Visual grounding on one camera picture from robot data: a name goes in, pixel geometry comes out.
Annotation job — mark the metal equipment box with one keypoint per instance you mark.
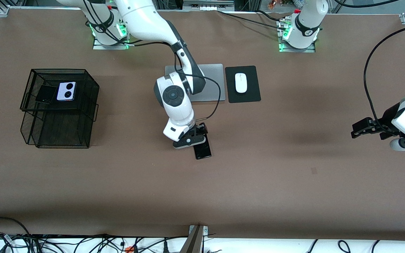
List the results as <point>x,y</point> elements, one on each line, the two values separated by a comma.
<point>206,4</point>

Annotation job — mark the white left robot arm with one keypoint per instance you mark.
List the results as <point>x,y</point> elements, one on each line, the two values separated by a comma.
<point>306,35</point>

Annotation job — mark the assorted coloured small items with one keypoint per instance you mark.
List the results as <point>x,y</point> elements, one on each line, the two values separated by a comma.
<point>276,3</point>

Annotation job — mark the black mouse pad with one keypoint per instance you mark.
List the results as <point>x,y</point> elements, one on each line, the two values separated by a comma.
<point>251,95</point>

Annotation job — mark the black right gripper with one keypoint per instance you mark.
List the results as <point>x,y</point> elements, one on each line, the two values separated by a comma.
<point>201,128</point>

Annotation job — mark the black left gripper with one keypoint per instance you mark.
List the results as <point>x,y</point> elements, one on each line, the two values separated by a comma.
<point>385,123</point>

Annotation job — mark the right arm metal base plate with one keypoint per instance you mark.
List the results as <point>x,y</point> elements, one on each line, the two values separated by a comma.
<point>98,46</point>

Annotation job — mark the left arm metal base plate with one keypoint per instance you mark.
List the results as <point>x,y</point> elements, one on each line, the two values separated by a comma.
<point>283,50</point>

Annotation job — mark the silver closed laptop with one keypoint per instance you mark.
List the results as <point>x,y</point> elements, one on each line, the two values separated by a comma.
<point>213,80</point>

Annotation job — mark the white computer mouse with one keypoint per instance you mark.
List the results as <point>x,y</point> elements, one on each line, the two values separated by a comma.
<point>241,82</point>

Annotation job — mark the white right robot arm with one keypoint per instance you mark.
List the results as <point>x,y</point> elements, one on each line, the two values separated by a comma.
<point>142,17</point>

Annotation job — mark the aluminium post with bracket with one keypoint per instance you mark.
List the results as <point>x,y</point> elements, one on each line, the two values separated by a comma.
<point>194,240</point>

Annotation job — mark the black slab smartphone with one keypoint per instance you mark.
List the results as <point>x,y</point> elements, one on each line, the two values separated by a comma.
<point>202,151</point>

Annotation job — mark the white flip phone black circles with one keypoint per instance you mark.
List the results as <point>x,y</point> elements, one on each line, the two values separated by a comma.
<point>60,93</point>

